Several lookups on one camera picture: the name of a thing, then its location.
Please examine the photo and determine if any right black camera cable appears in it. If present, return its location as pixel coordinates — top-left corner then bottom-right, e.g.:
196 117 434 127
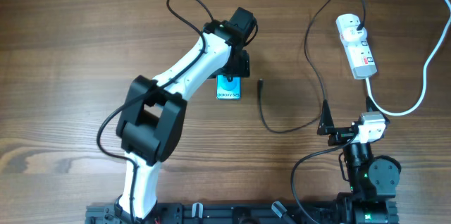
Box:
290 132 360 224

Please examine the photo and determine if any white power strip cord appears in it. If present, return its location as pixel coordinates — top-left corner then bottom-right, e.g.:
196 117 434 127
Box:
364 0 451 117

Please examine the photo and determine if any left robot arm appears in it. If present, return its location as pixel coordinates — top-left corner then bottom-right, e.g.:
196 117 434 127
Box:
115 8 258 223

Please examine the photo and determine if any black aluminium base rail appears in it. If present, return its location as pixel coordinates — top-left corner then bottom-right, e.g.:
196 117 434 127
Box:
85 201 400 224

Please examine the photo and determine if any Galaxy smartphone teal screen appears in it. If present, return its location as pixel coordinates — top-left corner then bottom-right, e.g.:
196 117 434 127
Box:
216 75 241 100

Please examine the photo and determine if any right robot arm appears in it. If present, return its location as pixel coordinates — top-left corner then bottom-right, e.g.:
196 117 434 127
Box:
317 98 402 224

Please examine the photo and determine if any white USB charger plug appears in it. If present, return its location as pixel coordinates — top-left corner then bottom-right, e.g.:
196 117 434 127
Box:
340 27 367 46

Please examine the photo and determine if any white power strip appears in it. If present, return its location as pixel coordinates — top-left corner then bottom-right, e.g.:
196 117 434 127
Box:
335 13 377 80

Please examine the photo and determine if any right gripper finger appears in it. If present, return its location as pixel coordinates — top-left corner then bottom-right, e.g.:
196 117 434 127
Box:
366 96 390 124
317 99 335 135

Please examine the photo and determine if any left black camera cable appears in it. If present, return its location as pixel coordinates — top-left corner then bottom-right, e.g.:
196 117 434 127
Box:
96 0 216 224

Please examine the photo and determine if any black camera cable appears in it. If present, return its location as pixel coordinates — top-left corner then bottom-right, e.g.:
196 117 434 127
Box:
290 132 360 224
96 0 216 224

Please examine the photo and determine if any black USB charging cable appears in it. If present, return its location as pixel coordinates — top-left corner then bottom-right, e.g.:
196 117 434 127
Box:
257 0 367 135

